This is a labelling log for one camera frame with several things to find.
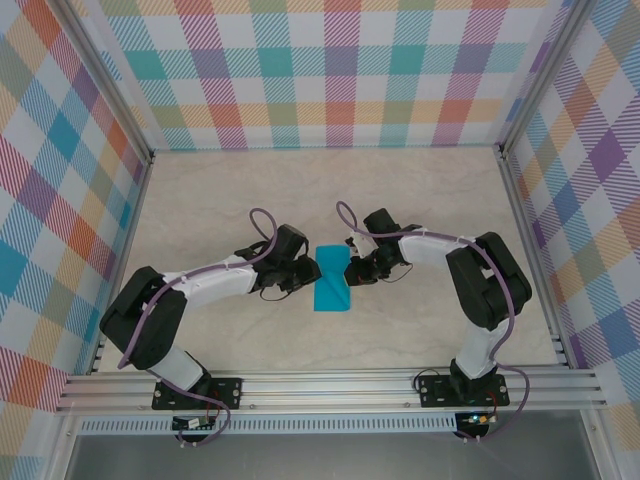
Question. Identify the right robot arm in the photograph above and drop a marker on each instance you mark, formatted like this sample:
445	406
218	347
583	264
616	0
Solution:
480	280

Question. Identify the aluminium side rail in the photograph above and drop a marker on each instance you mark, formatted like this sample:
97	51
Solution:
127	260
525	240

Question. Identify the aluminium frame post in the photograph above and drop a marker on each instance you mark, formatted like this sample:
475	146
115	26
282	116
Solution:
542	80
105	80

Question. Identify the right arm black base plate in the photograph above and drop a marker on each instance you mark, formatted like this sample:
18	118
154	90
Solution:
437	392

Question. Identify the aluminium mounting rail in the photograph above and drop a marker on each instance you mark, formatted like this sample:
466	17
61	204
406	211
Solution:
325	392

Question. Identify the grey metal panel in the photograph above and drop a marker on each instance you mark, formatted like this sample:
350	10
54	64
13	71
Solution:
325	457

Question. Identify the blue paper sheet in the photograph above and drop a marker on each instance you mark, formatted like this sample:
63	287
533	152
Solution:
330	300

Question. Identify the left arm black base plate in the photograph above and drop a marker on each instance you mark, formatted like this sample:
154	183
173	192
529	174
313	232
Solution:
225	392

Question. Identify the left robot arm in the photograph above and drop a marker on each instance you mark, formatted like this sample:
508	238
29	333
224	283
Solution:
220	285

